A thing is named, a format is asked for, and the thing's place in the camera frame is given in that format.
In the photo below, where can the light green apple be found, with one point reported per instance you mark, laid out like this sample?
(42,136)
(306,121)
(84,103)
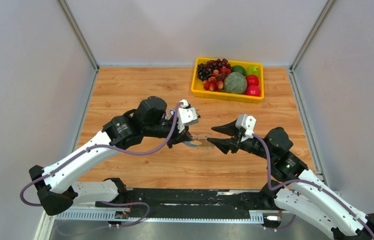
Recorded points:
(253,70)

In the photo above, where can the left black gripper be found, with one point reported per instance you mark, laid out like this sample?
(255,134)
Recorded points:
(179,137)

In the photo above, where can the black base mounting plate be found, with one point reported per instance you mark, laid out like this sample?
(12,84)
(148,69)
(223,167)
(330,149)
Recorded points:
(176,203)

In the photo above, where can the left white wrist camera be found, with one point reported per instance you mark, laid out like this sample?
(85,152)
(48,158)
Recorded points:
(186,115)

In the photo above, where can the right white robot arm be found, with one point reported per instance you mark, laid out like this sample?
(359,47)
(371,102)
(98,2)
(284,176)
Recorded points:
(292,185)

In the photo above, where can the lower red apple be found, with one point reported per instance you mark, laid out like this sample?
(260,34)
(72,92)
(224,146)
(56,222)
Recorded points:
(253,90)

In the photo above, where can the red cherries cluster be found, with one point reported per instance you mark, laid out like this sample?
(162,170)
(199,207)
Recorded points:
(213,79)

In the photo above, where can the green netted melon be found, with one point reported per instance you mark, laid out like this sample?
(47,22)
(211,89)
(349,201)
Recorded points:
(235,83)

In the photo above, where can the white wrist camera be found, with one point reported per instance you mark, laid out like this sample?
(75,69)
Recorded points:
(245,124)
(186,115)

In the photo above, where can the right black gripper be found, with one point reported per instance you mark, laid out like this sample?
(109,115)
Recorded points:
(225,144)

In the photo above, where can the aluminium corner post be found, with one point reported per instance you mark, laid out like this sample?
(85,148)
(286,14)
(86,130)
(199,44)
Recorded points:
(65,8)
(312,33)

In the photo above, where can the dark green lime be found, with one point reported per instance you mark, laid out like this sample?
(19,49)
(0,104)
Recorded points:
(238,69)

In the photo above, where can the left aluminium corner post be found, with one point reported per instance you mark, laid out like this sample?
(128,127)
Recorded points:
(65,8)

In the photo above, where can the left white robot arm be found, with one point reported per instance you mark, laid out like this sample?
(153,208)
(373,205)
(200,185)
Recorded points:
(58,185)

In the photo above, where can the upper red apple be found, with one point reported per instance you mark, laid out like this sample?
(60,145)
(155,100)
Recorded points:
(252,80)

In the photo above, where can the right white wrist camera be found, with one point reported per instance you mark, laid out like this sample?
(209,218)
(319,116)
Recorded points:
(245,124)

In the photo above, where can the right aluminium corner post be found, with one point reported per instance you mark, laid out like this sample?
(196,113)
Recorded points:
(312,33)

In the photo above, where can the red apple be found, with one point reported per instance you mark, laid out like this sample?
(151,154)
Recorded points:
(252,80)
(253,90)

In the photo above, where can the dark purple grape bunch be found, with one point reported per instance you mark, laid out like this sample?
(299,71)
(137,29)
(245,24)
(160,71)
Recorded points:
(207,69)

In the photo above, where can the large keyring with small rings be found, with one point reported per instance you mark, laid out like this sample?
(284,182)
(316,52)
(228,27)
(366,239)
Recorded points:
(199,141)

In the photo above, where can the aluminium front rail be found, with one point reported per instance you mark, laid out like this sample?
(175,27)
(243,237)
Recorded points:
(118,215)

